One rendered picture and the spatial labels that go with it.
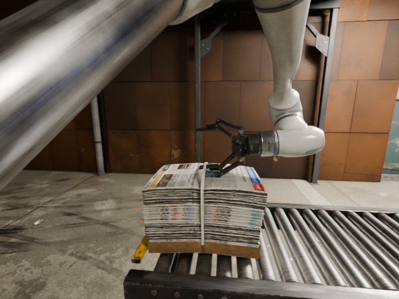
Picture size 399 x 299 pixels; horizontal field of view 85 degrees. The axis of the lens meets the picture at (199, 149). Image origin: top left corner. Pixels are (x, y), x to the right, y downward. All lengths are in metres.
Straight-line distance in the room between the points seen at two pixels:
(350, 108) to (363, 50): 0.83
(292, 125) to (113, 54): 0.63
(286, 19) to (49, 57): 0.37
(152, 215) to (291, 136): 0.51
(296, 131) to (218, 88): 2.95
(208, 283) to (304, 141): 0.51
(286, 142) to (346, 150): 3.48
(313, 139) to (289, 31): 0.40
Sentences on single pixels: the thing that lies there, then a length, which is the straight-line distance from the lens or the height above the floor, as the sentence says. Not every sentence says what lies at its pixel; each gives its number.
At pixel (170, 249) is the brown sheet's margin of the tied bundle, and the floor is 0.82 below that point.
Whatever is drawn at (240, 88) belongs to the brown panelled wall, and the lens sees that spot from 3.66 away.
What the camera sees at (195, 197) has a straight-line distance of 0.69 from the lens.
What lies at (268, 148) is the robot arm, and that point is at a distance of 0.76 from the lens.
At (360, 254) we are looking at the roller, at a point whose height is 0.80.
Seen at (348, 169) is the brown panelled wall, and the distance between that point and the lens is 4.33.
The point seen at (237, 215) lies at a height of 0.95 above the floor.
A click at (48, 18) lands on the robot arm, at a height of 1.37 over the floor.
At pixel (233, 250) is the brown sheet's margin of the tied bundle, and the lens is 0.77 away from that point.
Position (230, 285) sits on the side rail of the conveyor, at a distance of 0.71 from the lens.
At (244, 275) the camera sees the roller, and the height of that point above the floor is 0.80.
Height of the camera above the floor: 1.30
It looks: 13 degrees down
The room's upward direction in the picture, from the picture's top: straight up
